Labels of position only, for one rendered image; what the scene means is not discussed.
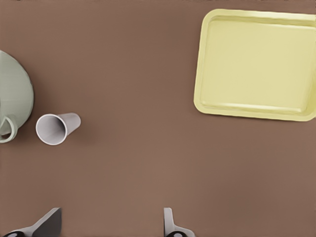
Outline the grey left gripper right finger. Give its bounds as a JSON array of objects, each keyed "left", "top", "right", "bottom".
[{"left": 163, "top": 207, "right": 195, "bottom": 237}]

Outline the yellow rectangular tray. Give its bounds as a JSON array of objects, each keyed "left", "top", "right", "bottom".
[{"left": 193, "top": 8, "right": 316, "bottom": 122}]

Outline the white IKEA cup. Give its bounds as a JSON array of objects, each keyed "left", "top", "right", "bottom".
[{"left": 35, "top": 113, "right": 81, "bottom": 146}]

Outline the pale green pot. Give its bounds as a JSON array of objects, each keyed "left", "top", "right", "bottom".
[{"left": 0, "top": 50, "right": 35, "bottom": 144}]

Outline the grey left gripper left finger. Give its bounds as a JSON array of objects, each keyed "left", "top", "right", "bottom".
[{"left": 3, "top": 207, "right": 62, "bottom": 237}]

